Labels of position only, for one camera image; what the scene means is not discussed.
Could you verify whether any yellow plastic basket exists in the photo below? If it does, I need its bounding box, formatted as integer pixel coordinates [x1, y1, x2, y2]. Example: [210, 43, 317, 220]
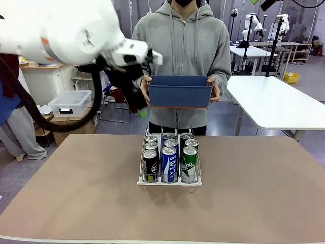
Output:
[283, 72, 301, 84]

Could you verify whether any black flat bag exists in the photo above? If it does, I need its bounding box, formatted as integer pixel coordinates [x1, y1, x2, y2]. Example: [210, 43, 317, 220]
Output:
[75, 65, 102, 74]

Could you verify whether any black left arm hose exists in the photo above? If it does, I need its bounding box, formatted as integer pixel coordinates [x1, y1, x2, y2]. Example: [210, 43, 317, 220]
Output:
[0, 57, 104, 133]

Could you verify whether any black tripod stand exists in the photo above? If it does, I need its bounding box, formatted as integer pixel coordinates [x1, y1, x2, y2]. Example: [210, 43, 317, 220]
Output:
[238, 14, 254, 75]
[265, 15, 284, 77]

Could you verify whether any black light stand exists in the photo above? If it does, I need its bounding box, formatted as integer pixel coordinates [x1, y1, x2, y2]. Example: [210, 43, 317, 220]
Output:
[230, 7, 239, 74]

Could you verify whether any person's right forearm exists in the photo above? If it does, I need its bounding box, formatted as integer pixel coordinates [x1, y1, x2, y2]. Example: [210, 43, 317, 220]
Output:
[138, 58, 153, 79]

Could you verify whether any clear plastic storage box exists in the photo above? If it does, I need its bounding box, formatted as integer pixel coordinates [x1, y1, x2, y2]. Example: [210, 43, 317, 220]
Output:
[48, 89, 92, 118]

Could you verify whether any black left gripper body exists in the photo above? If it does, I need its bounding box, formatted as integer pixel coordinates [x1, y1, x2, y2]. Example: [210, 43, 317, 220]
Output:
[105, 62, 149, 112]

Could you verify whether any white cart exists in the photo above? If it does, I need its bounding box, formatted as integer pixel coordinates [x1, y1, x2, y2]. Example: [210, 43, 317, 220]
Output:
[72, 73, 93, 91]

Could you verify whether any white wire can dispenser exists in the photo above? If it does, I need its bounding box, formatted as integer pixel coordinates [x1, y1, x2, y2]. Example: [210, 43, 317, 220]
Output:
[137, 124, 203, 187]

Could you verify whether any large brown cardboard box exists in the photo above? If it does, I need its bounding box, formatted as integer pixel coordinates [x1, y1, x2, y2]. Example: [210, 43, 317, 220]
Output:
[50, 106, 99, 147]

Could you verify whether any person in grey hoodie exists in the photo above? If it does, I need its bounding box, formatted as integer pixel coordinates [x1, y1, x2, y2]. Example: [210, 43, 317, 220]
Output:
[132, 0, 232, 137]

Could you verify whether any black office chair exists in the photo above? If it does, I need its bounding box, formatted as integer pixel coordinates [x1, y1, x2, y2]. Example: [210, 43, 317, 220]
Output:
[100, 85, 133, 124]

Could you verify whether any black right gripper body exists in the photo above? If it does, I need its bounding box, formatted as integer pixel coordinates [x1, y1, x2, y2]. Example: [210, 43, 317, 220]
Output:
[260, 0, 279, 12]

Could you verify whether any wooden shelf rack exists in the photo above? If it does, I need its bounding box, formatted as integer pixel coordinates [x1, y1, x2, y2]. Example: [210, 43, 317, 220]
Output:
[289, 42, 313, 64]

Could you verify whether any small wooden side table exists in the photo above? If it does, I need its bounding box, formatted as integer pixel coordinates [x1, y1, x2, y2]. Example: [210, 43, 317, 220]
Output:
[32, 119, 55, 148]

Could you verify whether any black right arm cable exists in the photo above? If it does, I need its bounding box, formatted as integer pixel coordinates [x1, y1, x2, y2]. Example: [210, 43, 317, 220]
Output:
[291, 0, 320, 8]

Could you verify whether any red jacket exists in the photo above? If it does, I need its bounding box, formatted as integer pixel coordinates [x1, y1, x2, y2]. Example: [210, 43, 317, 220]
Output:
[110, 87, 133, 114]

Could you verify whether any large white table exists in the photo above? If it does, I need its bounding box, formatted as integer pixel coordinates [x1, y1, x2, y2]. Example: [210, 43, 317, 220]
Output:
[225, 75, 325, 142]

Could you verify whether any person's left hand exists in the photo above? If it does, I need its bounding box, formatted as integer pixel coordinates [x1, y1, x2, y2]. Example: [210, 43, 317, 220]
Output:
[207, 77, 221, 102]

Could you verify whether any blue plastic bin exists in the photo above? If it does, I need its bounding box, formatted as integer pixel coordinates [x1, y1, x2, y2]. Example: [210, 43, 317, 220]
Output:
[147, 75, 214, 109]

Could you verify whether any person's left forearm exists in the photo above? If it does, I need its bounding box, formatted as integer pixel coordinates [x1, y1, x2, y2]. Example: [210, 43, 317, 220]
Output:
[213, 63, 232, 97]

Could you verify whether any person's right hand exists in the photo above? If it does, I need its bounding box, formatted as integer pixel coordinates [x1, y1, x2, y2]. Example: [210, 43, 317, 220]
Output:
[140, 74, 153, 104]

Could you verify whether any white desk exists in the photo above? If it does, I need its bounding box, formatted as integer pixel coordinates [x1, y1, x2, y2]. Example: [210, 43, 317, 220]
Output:
[230, 45, 274, 76]

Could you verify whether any white cabinet with wooden top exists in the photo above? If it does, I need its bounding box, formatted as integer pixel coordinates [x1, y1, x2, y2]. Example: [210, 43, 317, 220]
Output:
[20, 63, 77, 106]

